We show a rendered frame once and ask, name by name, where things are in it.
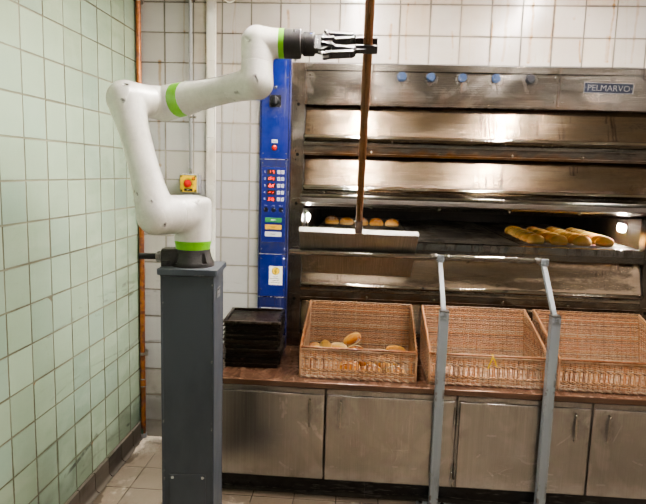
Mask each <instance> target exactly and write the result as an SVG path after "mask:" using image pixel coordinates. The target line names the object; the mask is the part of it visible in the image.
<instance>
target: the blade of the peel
mask: <svg viewBox="0 0 646 504"><path fill-rule="evenodd" d="M418 238H419V232H413V231H390V230H367V229H362V234H360V233H355V229H343V228H320V227H299V239H300V248H303V249H329V250H356V251H382V252H408V253H416V248H417V243H418ZM301 260H302V271H303V272H311V273H333V274H354V275H375V276H396V277H411V273H412V268H413V263H414V259H400V258H374V257H348V256H323V255H301Z"/></svg>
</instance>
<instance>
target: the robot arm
mask: <svg viewBox="0 0 646 504"><path fill-rule="evenodd" d="M363 39H364V37H356V34H354V33H353V32H341V31H330V30H327V29H325V30H324V33H323V34H320V35H315V32H303V33H302V29H297V28H272V27H267V26H263V25H252V26H250V27H248V28H247V29H246V30H245V31H244V32H243V34H242V37H241V69H240V70H239V71H236V72H232V73H229V74H225V75H221V76H217V77H213V78H207V79H201V80H190V81H185V82H178V83H172V84H167V85H162V86H155V85H146V84H141V83H137V82H133V81H130V80H118V81H115V82H114V83H112V84H111V85H110V86H109V87H108V89H107V91H106V97H105V98H106V104H107V106H108V108H109V111H110V113H111V115H112V118H113V121H114V123H115V126H116V129H117V132H118V135H119V138H120V141H121V144H122V147H123V151H124V154H125V158H126V162H127V166H128V170H129V175H130V180H131V185H132V191H133V197H134V205H135V214H136V220H137V223H138V225H139V227H140V228H141V229H142V230H143V231H145V232H146V233H148V234H151V235H165V234H174V242H175V246H176V247H164V248H162V249H161V251H160V250H159V251H156V253H139V259H156V261H157V262H161V266H173V267H177V268H189V269H195V268H208V267H212V266H214V260H213V258H212V256H211V251H210V246H211V242H212V202H211V200H210V199H209V198H207V197H204V196H201V195H170V194H169V192H168V190H167V187H166V184H165V181H164V179H163V176H162V173H161V170H160V167H159V164H158V160H157V157H156V153H155V149H154V146H153V141H152V137H151V132H150V128H149V122H148V118H151V119H156V120H160V121H169V120H174V119H178V118H181V117H185V116H188V115H189V116H190V115H193V114H196V113H198V112H201V111H204V110H207V109H210V108H213V107H217V106H220V105H225V104H230V103H235V102H242V101H257V100H263V99H265V98H266V97H268V96H269V95H270V93H271V92H272V89H273V85H274V82H273V61H274V59H294V61H295V62H296V61H297V59H301V58H302V54H303V56H304V57H314V56H315V54H319V55H322V59H323V60H328V59H344V58H353V57H355V56H356V54H377V52H378V45H377V43H378V37H373V45H372V44H363ZM352 44H355V46H349V45H352Z"/></svg>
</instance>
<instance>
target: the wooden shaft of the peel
mask: <svg viewBox="0 0 646 504"><path fill-rule="evenodd" d="M374 15H375V0H365V15H364V39H363V44H372V45H373V32H374ZM371 66H372V54H363V62H362V86H361V109H360V132H359V156H358V179H357V202H356V221H358V222H361V221H362V219H363V202H364V185H365V168H366V151H367V134H368V117H369V100H370V83H371Z"/></svg>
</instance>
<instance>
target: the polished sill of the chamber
mask: <svg viewBox="0 0 646 504"><path fill-rule="evenodd" d="M416 250H419V251H446V252H472V253H499V254H525V255H552V256H578V257H605V258H631V259H644V255H645V251H641V250H625V249H598V248H571V247H544V246H517V245H489V244H462V243H435V242H418V243H417V248H416Z"/></svg>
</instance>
